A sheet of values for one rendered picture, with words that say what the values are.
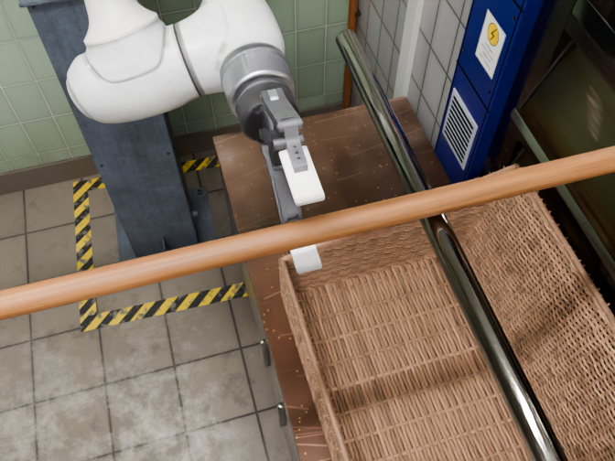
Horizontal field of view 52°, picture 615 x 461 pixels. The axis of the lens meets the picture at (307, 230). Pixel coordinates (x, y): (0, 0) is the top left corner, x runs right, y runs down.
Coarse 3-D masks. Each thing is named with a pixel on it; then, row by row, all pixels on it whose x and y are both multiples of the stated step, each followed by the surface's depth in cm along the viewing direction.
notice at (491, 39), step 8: (488, 16) 116; (488, 24) 116; (496, 24) 113; (488, 32) 117; (496, 32) 114; (480, 40) 120; (488, 40) 118; (496, 40) 115; (480, 48) 121; (488, 48) 118; (496, 48) 115; (480, 56) 122; (488, 56) 119; (496, 56) 116; (488, 64) 120; (496, 64) 117; (488, 72) 120
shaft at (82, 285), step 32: (576, 160) 72; (608, 160) 72; (416, 192) 70; (448, 192) 70; (480, 192) 70; (512, 192) 71; (288, 224) 68; (320, 224) 68; (352, 224) 68; (384, 224) 69; (160, 256) 65; (192, 256) 66; (224, 256) 66; (256, 256) 67; (32, 288) 63; (64, 288) 64; (96, 288) 64; (128, 288) 65; (0, 320) 64
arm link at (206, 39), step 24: (216, 0) 84; (240, 0) 83; (264, 0) 87; (192, 24) 82; (216, 24) 81; (240, 24) 80; (264, 24) 81; (192, 48) 81; (216, 48) 80; (192, 72) 82; (216, 72) 82
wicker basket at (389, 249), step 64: (320, 256) 123; (384, 256) 131; (512, 256) 121; (576, 256) 107; (320, 320) 129; (384, 320) 129; (448, 320) 129; (512, 320) 123; (576, 320) 107; (320, 384) 107; (384, 384) 122; (448, 384) 121; (576, 384) 108; (384, 448) 115; (448, 448) 115; (512, 448) 115; (576, 448) 110
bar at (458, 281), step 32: (352, 32) 90; (352, 64) 87; (384, 96) 83; (384, 128) 80; (416, 160) 77; (448, 224) 72; (448, 256) 69; (480, 288) 67; (480, 320) 65; (512, 352) 63; (512, 384) 61; (512, 416) 61; (544, 416) 60; (544, 448) 58
